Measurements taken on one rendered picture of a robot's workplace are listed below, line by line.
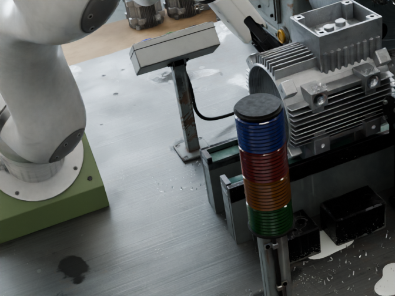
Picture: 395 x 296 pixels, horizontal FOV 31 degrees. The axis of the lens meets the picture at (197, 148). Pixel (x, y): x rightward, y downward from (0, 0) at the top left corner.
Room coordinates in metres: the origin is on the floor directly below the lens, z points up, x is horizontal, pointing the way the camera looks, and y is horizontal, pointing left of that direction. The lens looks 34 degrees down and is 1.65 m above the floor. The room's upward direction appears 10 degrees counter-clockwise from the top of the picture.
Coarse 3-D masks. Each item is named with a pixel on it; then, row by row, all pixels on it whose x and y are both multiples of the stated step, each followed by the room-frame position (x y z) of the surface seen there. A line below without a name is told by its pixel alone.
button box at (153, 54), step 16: (176, 32) 1.27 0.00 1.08; (192, 32) 1.28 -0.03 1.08; (208, 32) 1.28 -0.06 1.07; (144, 48) 1.25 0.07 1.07; (160, 48) 1.25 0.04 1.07; (176, 48) 1.25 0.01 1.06; (192, 48) 1.26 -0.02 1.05; (208, 48) 1.26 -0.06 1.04; (144, 64) 1.23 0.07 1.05; (160, 64) 1.25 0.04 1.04
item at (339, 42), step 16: (352, 0) 1.14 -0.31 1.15; (304, 16) 1.12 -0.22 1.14; (320, 16) 1.13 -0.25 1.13; (336, 16) 1.14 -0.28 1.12; (352, 16) 1.13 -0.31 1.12; (368, 16) 1.07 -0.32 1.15; (304, 32) 1.07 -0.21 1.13; (320, 32) 1.04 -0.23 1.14; (336, 32) 1.03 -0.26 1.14; (352, 32) 1.04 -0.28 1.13; (368, 32) 1.05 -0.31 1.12; (320, 48) 1.03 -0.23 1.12; (336, 48) 1.03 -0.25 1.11; (352, 48) 1.04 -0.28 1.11; (368, 48) 1.05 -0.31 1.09; (320, 64) 1.03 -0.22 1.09; (336, 64) 1.03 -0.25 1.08; (352, 64) 1.04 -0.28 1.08
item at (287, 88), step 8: (384, 48) 1.05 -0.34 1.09; (248, 56) 1.11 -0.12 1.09; (376, 56) 1.04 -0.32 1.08; (384, 56) 1.04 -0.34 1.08; (248, 64) 1.11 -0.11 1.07; (376, 64) 1.04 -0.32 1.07; (384, 64) 1.04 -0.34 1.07; (288, 80) 0.99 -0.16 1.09; (280, 88) 0.99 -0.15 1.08; (288, 88) 0.99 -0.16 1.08; (288, 96) 0.98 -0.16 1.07; (384, 120) 1.03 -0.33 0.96; (288, 152) 0.99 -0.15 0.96; (296, 152) 0.98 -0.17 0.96
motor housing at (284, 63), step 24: (288, 48) 1.07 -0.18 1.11; (264, 72) 1.12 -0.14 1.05; (288, 72) 1.02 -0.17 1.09; (312, 72) 1.03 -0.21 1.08; (336, 72) 1.03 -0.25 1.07; (384, 72) 1.04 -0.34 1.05; (336, 96) 1.00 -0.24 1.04; (360, 96) 1.00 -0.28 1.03; (384, 96) 1.02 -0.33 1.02; (288, 120) 0.98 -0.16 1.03; (312, 120) 0.97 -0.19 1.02; (336, 120) 0.98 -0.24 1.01; (360, 120) 1.00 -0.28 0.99; (288, 144) 0.99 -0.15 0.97
